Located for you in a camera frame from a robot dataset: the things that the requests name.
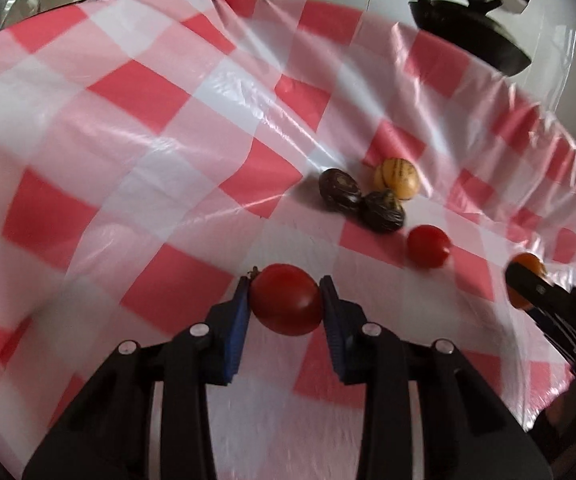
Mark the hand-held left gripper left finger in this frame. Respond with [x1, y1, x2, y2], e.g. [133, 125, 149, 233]
[22, 276, 254, 480]

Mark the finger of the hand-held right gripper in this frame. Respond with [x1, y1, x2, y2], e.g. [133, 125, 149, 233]
[505, 263, 560, 312]

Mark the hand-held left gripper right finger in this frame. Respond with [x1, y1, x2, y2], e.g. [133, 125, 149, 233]
[319, 275, 554, 480]

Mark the small mandarin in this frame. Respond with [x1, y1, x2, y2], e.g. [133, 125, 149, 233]
[510, 252, 549, 310]

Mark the small red tomato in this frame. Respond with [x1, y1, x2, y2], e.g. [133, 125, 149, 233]
[406, 225, 453, 268]
[250, 263, 325, 337]

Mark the red white checked tablecloth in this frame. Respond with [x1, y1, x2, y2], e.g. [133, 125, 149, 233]
[0, 0, 576, 480]

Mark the black pan with lid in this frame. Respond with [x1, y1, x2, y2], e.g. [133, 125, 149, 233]
[375, 0, 533, 77]

